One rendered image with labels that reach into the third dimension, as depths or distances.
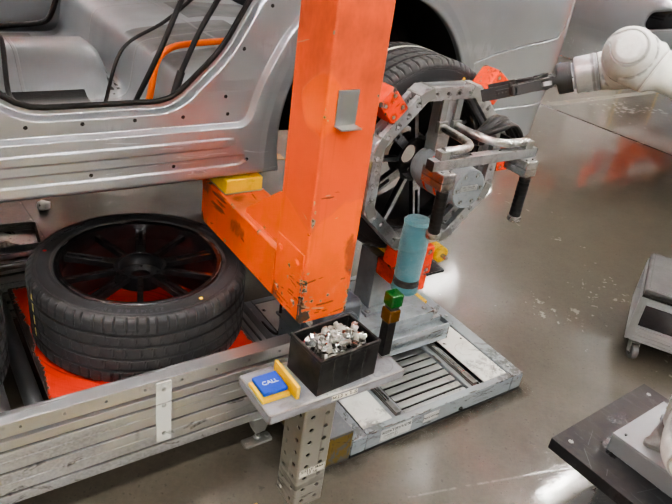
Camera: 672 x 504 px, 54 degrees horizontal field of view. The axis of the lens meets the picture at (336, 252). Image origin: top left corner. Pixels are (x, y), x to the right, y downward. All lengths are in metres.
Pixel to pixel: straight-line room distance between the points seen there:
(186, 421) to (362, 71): 1.09
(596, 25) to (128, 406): 3.66
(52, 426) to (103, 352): 0.25
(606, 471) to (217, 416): 1.11
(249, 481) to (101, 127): 1.12
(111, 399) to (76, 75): 1.33
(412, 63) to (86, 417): 1.34
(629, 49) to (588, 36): 3.11
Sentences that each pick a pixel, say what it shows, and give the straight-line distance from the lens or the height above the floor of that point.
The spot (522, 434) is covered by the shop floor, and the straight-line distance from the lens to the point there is 2.51.
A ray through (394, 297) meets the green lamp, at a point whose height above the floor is 0.66.
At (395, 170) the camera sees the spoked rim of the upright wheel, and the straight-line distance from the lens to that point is 2.17.
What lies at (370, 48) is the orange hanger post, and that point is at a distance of 1.60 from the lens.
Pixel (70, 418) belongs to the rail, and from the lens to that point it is 1.84.
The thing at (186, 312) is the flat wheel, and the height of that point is 0.50.
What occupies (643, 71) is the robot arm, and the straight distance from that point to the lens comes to 1.57.
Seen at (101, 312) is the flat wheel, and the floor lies 0.50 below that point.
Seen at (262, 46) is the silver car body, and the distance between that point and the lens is 2.09.
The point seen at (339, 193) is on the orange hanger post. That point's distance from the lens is 1.70.
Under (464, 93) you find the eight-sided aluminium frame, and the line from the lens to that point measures 2.09.
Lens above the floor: 1.60
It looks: 29 degrees down
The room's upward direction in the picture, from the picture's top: 8 degrees clockwise
